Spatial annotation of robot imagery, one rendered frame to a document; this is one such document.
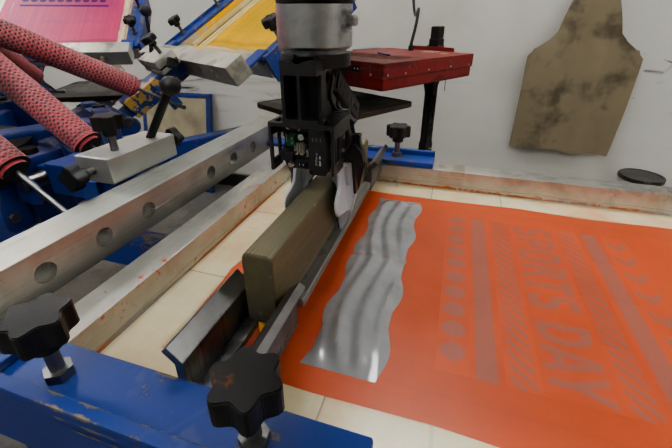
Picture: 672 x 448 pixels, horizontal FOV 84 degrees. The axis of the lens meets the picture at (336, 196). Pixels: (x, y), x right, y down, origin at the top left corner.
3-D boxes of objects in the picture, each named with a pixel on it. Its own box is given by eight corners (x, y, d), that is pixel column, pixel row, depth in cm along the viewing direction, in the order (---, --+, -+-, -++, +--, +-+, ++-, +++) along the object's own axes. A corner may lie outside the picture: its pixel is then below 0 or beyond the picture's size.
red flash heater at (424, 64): (392, 69, 192) (394, 44, 186) (474, 78, 161) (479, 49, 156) (298, 81, 154) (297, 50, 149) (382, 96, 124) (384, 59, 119)
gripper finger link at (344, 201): (327, 247, 44) (312, 175, 40) (341, 223, 49) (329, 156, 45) (352, 248, 43) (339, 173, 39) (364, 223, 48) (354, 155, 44)
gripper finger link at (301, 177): (271, 234, 46) (278, 166, 41) (291, 211, 51) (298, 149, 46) (295, 241, 45) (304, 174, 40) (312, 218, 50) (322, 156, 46)
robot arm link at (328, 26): (293, 5, 40) (367, 4, 38) (295, 50, 42) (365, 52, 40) (261, 3, 34) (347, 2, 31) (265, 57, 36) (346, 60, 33)
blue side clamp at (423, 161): (431, 184, 74) (435, 150, 71) (429, 194, 69) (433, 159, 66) (292, 167, 82) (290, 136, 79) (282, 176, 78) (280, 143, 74)
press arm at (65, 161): (171, 191, 58) (165, 161, 56) (143, 208, 53) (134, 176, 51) (86, 178, 63) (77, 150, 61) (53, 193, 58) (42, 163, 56)
